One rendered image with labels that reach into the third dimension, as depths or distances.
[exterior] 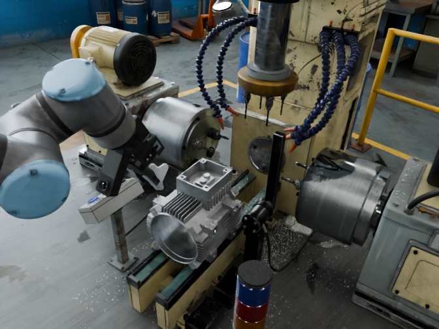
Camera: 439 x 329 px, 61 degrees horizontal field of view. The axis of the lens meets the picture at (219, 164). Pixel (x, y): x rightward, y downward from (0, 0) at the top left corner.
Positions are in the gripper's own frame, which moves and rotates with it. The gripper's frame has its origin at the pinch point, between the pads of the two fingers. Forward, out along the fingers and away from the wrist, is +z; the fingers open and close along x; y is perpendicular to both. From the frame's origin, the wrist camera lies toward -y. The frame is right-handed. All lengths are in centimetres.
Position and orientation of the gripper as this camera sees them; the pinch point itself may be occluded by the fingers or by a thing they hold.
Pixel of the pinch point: (150, 185)
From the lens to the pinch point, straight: 92.7
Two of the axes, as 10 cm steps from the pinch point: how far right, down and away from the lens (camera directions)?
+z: 2.5, 5.0, 8.3
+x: -8.2, -3.4, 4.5
